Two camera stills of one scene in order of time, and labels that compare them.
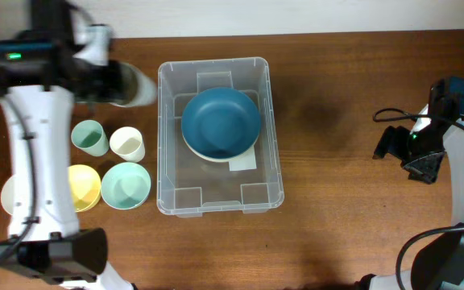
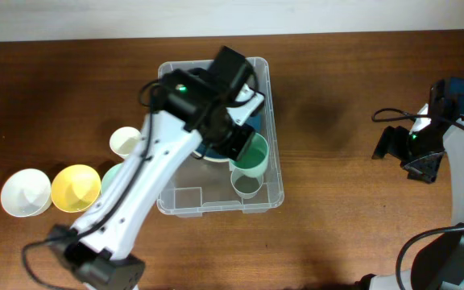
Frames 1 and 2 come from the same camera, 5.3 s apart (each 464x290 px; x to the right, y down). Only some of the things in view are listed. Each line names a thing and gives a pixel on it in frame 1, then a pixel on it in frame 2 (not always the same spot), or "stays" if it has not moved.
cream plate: (225, 159) stays
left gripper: (112, 75) -> (244, 134)
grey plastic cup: (135, 89) -> (246, 186)
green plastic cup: (88, 135) -> (253, 159)
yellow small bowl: (85, 185) stays
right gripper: (391, 142) stays
